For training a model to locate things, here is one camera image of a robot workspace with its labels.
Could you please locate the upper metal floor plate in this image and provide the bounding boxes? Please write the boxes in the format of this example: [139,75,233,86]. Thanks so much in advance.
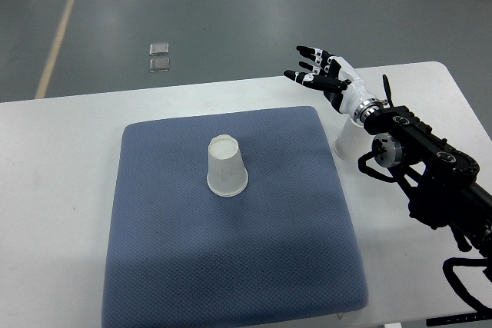
[149,41,169,56]

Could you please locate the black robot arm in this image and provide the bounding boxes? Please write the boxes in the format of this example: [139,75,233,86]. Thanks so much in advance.
[357,101,491,319]

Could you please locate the black table control panel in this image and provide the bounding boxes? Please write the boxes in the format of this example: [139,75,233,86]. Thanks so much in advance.
[426,312,491,327]

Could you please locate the white paper cup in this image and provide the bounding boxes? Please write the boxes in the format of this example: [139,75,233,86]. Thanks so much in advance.
[334,118,373,163]
[207,134,249,197]

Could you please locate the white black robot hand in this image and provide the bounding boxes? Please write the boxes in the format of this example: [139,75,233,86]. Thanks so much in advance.
[284,46,382,124]

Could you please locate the blue fabric cushion mat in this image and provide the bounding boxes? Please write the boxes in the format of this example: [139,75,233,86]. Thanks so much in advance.
[101,106,368,327]

